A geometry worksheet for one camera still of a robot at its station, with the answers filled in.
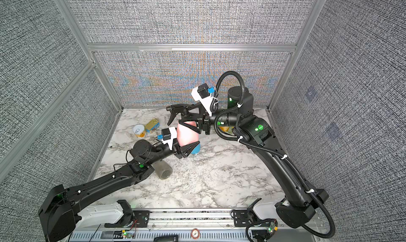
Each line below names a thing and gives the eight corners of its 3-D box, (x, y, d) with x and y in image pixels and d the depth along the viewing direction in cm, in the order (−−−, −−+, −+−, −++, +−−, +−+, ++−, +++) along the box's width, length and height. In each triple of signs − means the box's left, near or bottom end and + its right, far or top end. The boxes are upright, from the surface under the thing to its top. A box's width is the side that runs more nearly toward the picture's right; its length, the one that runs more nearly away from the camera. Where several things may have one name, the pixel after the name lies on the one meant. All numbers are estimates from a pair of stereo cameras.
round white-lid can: (134, 138, 105) (130, 133, 100) (137, 129, 109) (134, 124, 105) (144, 138, 105) (142, 133, 100) (147, 129, 109) (145, 124, 105)
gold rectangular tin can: (144, 130, 109) (142, 126, 105) (155, 121, 114) (154, 117, 111) (150, 135, 107) (148, 130, 103) (161, 125, 112) (160, 121, 108)
